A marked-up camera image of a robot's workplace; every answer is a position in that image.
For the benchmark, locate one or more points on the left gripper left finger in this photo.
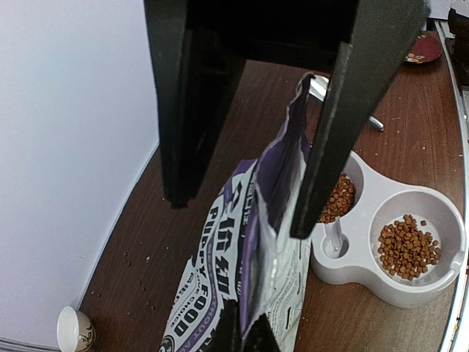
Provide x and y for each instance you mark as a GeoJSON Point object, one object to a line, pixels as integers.
{"type": "Point", "coordinates": [227, 336]}

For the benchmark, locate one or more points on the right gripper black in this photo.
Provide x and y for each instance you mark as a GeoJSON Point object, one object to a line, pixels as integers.
{"type": "Point", "coordinates": [197, 51]}

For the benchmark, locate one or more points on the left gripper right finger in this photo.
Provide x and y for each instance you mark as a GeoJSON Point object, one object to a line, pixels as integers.
{"type": "Point", "coordinates": [261, 338]}

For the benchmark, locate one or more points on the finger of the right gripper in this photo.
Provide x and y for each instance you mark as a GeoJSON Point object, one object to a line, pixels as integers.
{"type": "Point", "coordinates": [382, 36]}

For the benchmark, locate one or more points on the purple puppy food bag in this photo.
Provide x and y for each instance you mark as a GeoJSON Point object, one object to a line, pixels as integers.
{"type": "Point", "coordinates": [245, 252]}

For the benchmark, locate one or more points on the grey double pet bowl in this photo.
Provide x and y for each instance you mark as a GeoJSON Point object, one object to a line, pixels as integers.
{"type": "Point", "coordinates": [345, 251]}

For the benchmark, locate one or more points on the red floral plate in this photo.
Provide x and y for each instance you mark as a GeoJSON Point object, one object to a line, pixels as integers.
{"type": "Point", "coordinates": [426, 49]}

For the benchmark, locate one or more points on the small white round bowl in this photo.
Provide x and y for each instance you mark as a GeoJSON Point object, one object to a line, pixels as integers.
{"type": "Point", "coordinates": [74, 331]}

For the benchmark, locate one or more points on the kibble in far bowl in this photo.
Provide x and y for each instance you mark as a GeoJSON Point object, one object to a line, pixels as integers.
{"type": "Point", "coordinates": [341, 200]}

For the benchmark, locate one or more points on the kibble in bowl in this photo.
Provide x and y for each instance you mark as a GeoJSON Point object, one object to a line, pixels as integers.
{"type": "Point", "coordinates": [406, 249]}
{"type": "Point", "coordinates": [341, 200]}

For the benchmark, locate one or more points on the kibble in near bowl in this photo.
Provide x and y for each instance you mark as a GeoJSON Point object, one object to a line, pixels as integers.
{"type": "Point", "coordinates": [406, 249]}

